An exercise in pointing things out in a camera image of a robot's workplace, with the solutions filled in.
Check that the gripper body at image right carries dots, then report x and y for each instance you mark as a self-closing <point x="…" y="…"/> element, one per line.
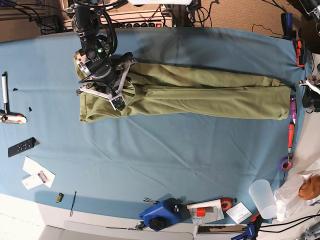
<point x="312" y="81"/>

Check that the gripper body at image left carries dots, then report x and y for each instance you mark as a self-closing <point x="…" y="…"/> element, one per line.
<point x="106" y="81"/>

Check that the olive green t-shirt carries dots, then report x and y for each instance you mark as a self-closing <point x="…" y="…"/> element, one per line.
<point x="158" y="89"/>

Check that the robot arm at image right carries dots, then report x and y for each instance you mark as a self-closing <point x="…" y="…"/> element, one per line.
<point x="312" y="8"/>

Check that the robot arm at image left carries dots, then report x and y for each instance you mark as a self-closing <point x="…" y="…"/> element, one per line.
<point x="94" y="28"/>

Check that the black computer mouse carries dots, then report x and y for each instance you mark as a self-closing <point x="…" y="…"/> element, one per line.
<point x="313" y="106"/>

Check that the purple tube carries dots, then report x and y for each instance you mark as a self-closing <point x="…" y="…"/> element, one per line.
<point x="293" y="110"/>

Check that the purple tape roll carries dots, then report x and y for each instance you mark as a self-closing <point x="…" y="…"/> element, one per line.
<point x="285" y="164"/>

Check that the black orange clamp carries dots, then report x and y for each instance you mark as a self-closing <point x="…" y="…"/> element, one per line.
<point x="299" y="45"/>

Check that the power strip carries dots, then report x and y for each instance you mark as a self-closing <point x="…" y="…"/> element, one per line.
<point x="151" y="24"/>

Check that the blue table cloth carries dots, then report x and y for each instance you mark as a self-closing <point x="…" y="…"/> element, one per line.
<point x="113" y="164"/>

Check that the brown bread roll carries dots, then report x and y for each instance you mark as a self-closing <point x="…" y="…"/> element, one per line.
<point x="310" y="189"/>

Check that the black remote control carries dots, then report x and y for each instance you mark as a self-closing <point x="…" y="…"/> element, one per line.
<point x="22" y="146"/>

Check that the orange white utility knife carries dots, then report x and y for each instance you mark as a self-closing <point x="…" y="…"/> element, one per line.
<point x="7" y="118"/>

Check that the translucent plastic cup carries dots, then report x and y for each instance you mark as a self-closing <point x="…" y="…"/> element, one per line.
<point x="261" y="193"/>

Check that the white marker pen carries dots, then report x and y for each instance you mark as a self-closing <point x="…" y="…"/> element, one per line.
<point x="4" y="88"/>

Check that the white plastic bag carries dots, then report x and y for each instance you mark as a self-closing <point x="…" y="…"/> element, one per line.
<point x="287" y="197"/>

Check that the white paper sheet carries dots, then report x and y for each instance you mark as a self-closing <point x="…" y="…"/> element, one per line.
<point x="31" y="167"/>

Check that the white card with clip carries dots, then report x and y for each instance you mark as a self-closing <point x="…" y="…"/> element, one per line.
<point x="35" y="180"/>

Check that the white booklet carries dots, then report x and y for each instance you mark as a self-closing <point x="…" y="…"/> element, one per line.
<point x="239" y="213"/>

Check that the orange tape roll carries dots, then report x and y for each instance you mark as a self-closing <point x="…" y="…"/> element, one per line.
<point x="226" y="203"/>

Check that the black tweezers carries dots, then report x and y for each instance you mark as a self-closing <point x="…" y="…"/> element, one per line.
<point x="72" y="205"/>

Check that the white paper roll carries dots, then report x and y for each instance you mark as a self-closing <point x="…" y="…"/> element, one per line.
<point x="206" y="204"/>

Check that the blue plastic device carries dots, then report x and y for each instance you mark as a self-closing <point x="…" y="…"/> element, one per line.
<point x="161" y="215"/>

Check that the blue clamp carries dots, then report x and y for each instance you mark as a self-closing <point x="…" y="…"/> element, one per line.
<point x="251" y="231"/>

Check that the printed paper sheet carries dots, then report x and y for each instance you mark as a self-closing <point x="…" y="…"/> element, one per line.
<point x="212" y="214"/>

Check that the orange block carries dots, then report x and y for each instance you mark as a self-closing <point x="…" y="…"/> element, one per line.
<point x="200" y="212"/>

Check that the orange handled screwdriver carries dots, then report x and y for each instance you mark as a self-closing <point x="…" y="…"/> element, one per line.
<point x="291" y="130"/>

